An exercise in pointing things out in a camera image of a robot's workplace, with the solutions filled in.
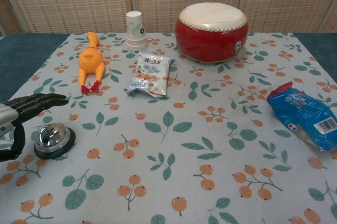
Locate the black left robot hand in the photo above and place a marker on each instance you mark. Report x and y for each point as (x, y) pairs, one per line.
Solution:
(26, 105)

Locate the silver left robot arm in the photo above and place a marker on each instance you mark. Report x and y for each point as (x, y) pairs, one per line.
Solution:
(4, 120)

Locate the silver desk bell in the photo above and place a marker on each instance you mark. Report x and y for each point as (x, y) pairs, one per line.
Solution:
(51, 136)

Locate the orange rubber chicken toy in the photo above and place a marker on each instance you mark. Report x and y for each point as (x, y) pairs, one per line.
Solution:
(90, 62)

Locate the white snack bag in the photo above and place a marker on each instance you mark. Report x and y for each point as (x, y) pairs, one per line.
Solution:
(150, 73)

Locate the stack of paper cups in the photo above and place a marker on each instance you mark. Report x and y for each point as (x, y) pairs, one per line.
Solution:
(135, 30)

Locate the fruit print tablecloth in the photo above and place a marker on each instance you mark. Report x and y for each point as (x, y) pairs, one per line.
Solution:
(168, 139)

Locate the woven folding screen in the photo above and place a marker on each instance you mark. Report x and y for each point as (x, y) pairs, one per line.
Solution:
(168, 0)

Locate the red Chinese drum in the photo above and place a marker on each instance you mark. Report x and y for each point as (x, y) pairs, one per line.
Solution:
(212, 37)

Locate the blue snack bag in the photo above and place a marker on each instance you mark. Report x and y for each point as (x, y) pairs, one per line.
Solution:
(305, 118)

